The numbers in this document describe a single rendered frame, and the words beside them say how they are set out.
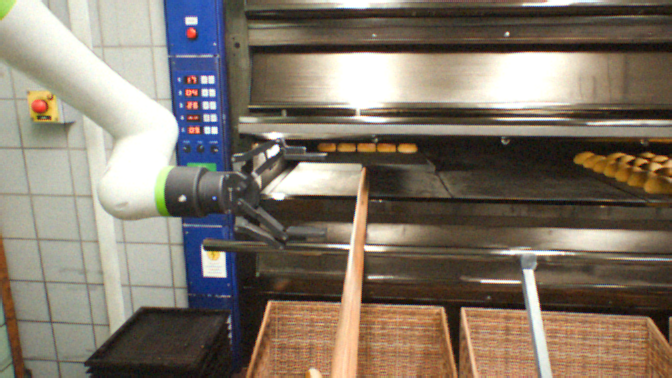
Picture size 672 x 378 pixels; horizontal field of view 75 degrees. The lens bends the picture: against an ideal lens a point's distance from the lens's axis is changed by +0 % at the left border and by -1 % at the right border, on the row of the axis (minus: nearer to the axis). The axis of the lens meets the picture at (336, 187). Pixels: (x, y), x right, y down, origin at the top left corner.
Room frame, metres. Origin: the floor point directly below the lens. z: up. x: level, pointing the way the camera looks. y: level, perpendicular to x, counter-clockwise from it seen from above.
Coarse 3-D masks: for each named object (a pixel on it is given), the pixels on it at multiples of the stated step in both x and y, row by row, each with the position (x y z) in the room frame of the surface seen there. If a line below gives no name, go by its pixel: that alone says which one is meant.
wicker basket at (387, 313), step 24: (264, 312) 1.24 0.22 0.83; (288, 312) 1.27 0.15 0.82; (312, 312) 1.26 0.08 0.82; (336, 312) 1.26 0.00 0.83; (360, 312) 1.26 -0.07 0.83; (384, 312) 1.25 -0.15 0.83; (408, 312) 1.24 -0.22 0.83; (432, 312) 1.24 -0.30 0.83; (264, 336) 1.19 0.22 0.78; (384, 336) 1.23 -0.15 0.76; (408, 336) 1.22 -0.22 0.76; (264, 360) 1.17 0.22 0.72; (360, 360) 1.21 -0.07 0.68; (384, 360) 1.21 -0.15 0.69; (408, 360) 1.21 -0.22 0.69; (432, 360) 1.20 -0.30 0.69
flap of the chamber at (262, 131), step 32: (256, 128) 1.17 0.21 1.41; (288, 128) 1.16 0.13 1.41; (320, 128) 1.15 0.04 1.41; (352, 128) 1.15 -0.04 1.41; (384, 128) 1.14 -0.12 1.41; (416, 128) 1.13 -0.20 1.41; (448, 128) 1.13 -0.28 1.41; (480, 128) 1.12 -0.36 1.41; (512, 128) 1.11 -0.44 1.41; (544, 128) 1.10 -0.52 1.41; (576, 128) 1.10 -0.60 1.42; (608, 128) 1.09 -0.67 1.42; (640, 128) 1.08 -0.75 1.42
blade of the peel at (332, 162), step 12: (336, 156) 2.09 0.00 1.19; (348, 156) 2.09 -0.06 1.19; (360, 156) 2.09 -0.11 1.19; (372, 156) 2.08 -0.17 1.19; (384, 156) 2.08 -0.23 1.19; (396, 156) 2.08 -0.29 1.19; (408, 156) 2.08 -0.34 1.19; (420, 156) 2.08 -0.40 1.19; (300, 168) 1.78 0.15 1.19; (312, 168) 1.78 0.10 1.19; (324, 168) 1.77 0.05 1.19; (336, 168) 1.77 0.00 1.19; (348, 168) 1.76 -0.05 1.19; (360, 168) 1.76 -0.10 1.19; (372, 168) 1.76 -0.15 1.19; (384, 168) 1.75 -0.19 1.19; (396, 168) 1.75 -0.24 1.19; (408, 168) 1.74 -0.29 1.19; (420, 168) 1.74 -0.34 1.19; (432, 168) 1.73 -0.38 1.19
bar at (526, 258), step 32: (384, 256) 0.91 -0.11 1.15; (416, 256) 0.91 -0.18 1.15; (448, 256) 0.90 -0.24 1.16; (480, 256) 0.89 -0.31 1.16; (512, 256) 0.89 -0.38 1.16; (544, 256) 0.88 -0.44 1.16; (576, 256) 0.88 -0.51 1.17; (608, 256) 0.87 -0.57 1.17; (640, 256) 0.87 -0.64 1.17; (544, 352) 0.75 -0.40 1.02
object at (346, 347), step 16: (368, 176) 1.54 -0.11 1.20; (352, 240) 0.88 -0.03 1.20; (352, 256) 0.78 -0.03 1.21; (352, 272) 0.71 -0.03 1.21; (352, 288) 0.65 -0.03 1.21; (352, 304) 0.60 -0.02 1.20; (352, 320) 0.55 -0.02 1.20; (336, 336) 0.53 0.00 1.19; (352, 336) 0.51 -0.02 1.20; (336, 352) 0.48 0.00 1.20; (352, 352) 0.48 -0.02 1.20; (336, 368) 0.45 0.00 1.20; (352, 368) 0.45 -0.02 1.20
